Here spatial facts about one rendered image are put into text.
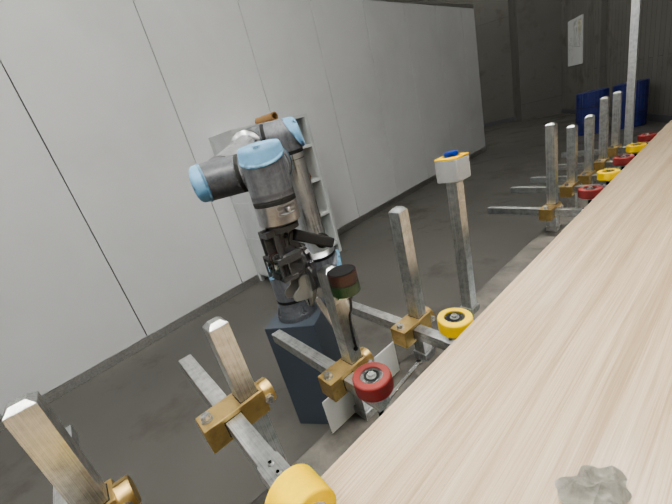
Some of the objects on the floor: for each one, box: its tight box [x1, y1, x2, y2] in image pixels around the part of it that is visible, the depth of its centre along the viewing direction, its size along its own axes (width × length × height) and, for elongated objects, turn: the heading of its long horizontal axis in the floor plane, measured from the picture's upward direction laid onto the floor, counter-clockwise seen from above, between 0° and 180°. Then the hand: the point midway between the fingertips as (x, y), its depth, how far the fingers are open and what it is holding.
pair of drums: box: [575, 78, 650, 136], centre depth 634 cm, size 64×106×77 cm, turn 109°
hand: (312, 299), depth 80 cm, fingers closed
